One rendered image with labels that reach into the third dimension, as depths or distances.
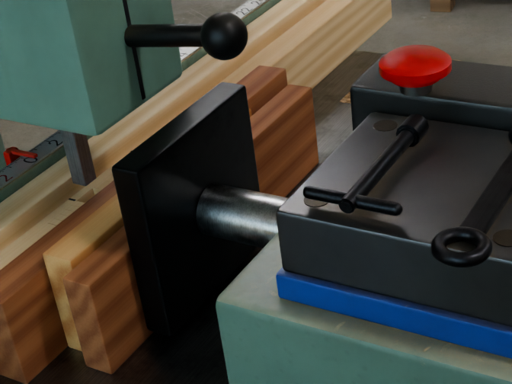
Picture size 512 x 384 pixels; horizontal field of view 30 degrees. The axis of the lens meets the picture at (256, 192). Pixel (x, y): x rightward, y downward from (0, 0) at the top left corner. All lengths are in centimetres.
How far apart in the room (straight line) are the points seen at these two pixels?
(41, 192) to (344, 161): 18
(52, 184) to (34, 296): 8
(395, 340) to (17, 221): 21
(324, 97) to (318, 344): 33
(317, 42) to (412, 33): 247
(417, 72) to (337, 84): 29
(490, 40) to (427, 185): 272
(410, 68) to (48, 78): 16
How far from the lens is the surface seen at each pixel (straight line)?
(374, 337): 35
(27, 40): 43
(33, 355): 45
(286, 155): 54
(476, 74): 42
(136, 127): 55
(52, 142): 53
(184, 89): 58
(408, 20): 325
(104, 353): 44
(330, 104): 65
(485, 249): 32
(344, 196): 34
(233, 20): 40
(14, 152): 53
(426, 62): 40
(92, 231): 45
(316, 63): 68
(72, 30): 41
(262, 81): 58
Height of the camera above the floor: 119
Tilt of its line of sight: 31 degrees down
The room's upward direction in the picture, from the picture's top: 8 degrees counter-clockwise
